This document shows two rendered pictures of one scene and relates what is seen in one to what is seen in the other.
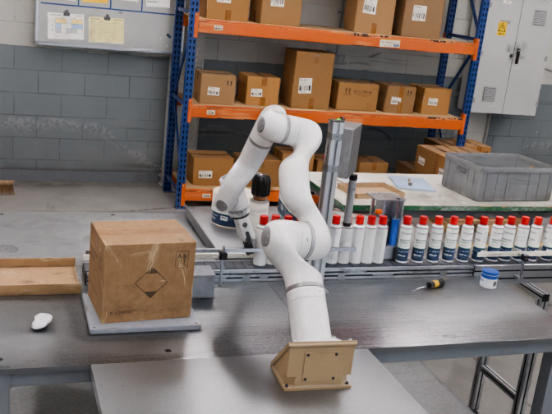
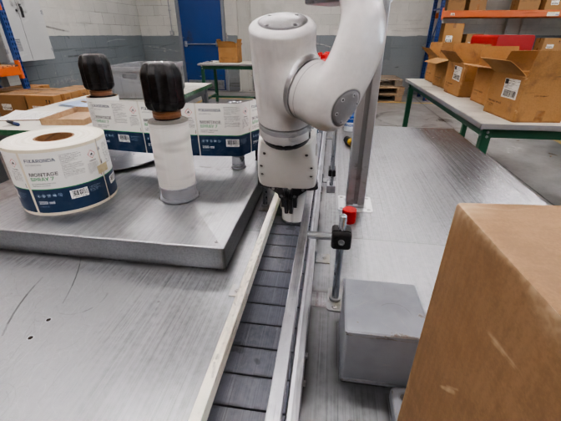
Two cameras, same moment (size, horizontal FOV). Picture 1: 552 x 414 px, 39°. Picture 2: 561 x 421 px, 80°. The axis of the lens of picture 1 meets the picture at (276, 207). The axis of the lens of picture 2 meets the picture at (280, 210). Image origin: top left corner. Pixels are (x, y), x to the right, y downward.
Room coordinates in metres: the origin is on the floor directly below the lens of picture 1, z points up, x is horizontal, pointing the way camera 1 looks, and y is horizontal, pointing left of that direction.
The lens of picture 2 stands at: (2.63, 0.60, 1.23)
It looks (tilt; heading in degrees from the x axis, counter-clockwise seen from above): 28 degrees down; 299
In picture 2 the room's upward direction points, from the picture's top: straight up
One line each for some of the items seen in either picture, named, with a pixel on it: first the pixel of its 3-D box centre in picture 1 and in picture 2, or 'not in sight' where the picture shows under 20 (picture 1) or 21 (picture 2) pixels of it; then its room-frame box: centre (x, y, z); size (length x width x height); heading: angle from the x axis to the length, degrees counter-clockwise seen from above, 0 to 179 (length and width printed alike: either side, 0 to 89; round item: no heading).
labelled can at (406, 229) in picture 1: (404, 239); not in sight; (3.12, -0.55, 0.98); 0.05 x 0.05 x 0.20
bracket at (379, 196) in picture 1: (385, 196); not in sight; (3.19, -0.46, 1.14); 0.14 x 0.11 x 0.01; 110
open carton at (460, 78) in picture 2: not in sight; (471, 69); (2.66, -2.73, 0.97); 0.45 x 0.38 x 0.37; 24
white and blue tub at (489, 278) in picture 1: (489, 278); (351, 122); (3.09, -0.93, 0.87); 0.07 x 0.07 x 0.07
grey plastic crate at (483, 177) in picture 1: (498, 177); (148, 78); (4.92, -1.41, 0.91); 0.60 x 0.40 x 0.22; 114
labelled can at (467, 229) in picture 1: (466, 238); not in sight; (3.23, -0.84, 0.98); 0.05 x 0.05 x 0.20
